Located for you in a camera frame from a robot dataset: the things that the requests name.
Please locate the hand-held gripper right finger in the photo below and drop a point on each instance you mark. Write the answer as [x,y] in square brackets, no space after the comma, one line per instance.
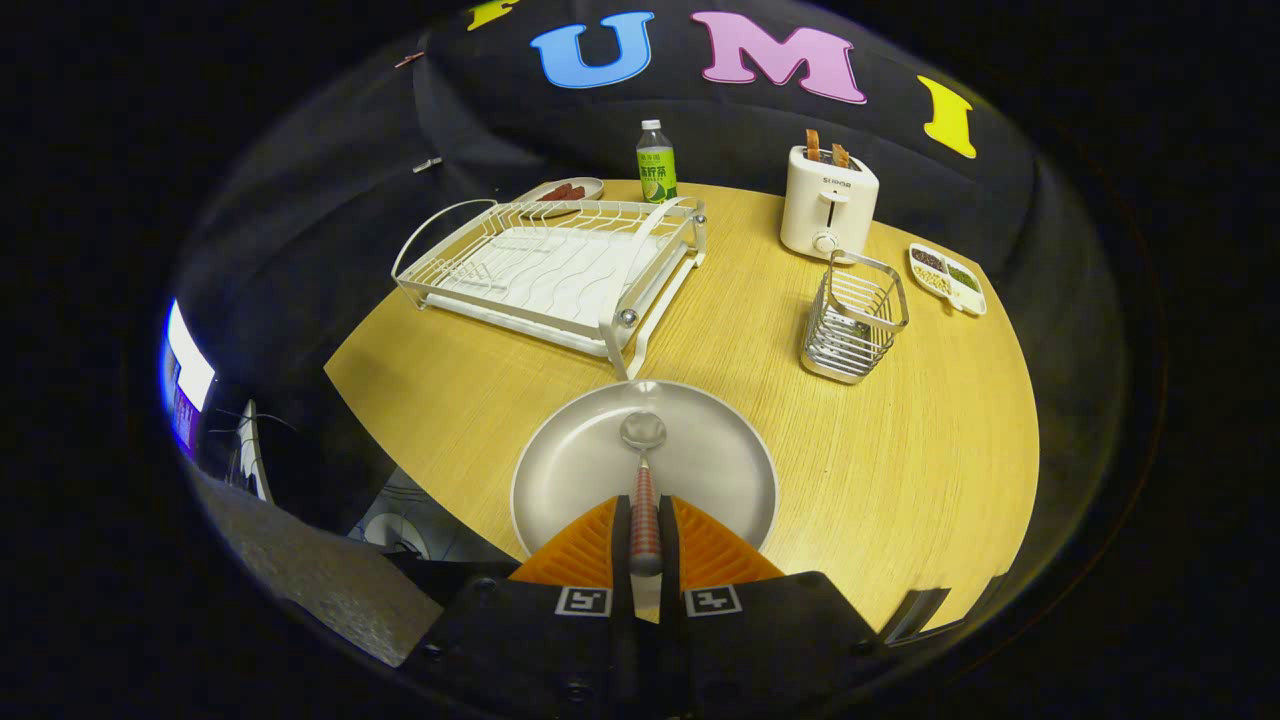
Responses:
[770,640]

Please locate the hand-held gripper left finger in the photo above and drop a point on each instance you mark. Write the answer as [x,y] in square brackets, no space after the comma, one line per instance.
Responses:
[520,640]

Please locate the white round plate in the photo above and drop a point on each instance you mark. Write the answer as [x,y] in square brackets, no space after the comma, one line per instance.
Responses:
[580,470]

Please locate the white sectioned grain dish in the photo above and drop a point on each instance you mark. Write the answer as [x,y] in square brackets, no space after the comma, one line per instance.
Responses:
[945,280]

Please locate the small plate with sausages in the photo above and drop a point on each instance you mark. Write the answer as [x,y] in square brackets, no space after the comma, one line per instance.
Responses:
[570,190]

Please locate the black table clamp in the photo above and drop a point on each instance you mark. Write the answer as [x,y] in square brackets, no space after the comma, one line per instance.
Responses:
[915,612]

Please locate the lit monitor screen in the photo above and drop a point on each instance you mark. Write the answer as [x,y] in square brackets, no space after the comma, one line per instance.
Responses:
[188,375]

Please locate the white toaster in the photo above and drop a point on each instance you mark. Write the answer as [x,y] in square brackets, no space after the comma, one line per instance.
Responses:
[825,215]

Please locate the green-label drink bottle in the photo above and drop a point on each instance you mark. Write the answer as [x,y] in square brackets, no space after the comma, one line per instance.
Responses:
[656,170]

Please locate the white cloth clip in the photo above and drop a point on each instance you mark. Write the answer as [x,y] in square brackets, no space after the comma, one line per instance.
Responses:
[427,164]

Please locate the toast slice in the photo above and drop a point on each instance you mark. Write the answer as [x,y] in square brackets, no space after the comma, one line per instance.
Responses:
[841,156]
[813,145]

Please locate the black backdrop cloth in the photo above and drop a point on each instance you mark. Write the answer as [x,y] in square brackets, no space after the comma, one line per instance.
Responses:
[300,200]

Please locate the pink cloth clip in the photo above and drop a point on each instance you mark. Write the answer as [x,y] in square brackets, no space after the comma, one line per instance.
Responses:
[410,60]

